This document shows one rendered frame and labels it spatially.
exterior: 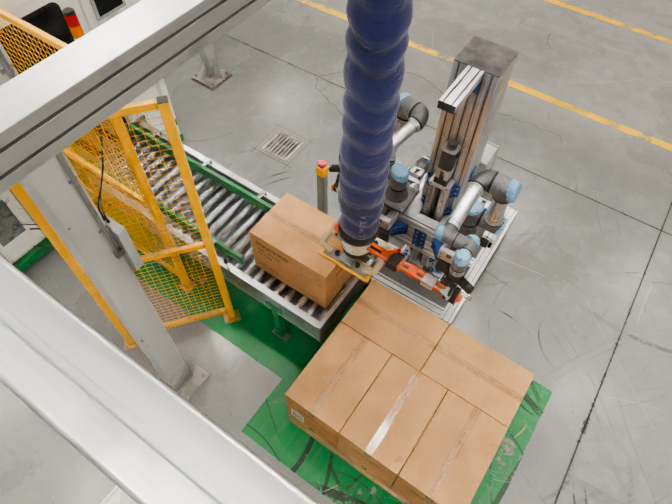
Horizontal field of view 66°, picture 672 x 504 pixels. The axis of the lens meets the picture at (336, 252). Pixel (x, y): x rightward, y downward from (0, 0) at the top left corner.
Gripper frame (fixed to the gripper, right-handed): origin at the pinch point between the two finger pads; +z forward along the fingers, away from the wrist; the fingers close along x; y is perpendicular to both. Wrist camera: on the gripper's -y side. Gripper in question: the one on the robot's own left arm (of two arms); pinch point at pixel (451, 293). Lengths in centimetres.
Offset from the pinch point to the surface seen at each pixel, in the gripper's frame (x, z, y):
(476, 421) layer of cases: 24, 70, -46
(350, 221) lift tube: 11, -26, 60
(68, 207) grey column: 105, -77, 131
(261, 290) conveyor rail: 35, 65, 110
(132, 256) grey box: 94, -33, 126
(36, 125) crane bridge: 124, -178, 52
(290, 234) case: 6, 30, 107
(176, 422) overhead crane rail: 146, -196, -10
